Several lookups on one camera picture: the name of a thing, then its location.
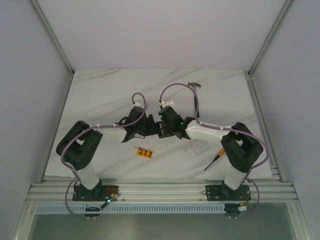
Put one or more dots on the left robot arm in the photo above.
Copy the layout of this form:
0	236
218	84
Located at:
78	146

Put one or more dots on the black fuse box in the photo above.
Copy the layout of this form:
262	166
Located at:
163	130

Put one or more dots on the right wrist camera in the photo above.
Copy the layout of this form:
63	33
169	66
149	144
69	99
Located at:
164	104

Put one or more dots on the white cable duct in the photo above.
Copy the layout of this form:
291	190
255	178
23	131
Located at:
135	208

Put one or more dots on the orange terminal block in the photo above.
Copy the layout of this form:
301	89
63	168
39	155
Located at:
143	152

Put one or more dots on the orange handled screwdriver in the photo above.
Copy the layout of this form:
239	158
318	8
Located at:
219	155

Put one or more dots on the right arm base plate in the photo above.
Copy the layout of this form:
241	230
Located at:
222	193

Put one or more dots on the claw hammer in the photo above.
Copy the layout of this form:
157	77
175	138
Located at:
195	85

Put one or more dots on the aluminium rail frame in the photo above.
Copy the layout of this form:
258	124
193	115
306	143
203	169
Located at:
53	190

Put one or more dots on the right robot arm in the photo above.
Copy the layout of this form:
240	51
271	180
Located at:
241	147

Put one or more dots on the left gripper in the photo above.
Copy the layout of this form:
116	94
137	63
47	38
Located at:
150	122

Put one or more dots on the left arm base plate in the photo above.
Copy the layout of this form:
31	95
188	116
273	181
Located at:
98	194

